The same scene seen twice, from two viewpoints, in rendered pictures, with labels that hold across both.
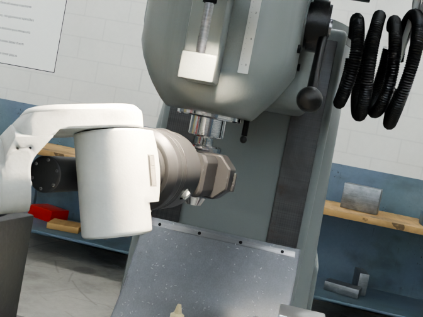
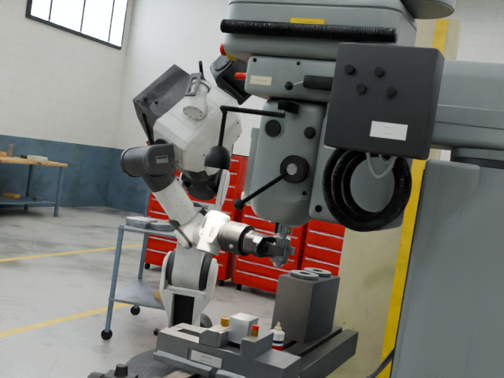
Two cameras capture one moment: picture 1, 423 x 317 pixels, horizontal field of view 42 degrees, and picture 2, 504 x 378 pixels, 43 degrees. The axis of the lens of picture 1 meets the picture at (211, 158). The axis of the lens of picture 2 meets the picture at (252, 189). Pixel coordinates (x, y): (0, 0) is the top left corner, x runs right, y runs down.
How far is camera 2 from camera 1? 2.00 m
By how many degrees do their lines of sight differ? 105
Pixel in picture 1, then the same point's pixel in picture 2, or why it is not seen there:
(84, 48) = not seen: outside the picture
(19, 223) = (302, 283)
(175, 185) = (220, 239)
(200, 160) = (245, 236)
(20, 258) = (304, 302)
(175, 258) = not seen: hidden behind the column
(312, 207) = (403, 313)
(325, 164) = (416, 277)
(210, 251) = not seen: hidden behind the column
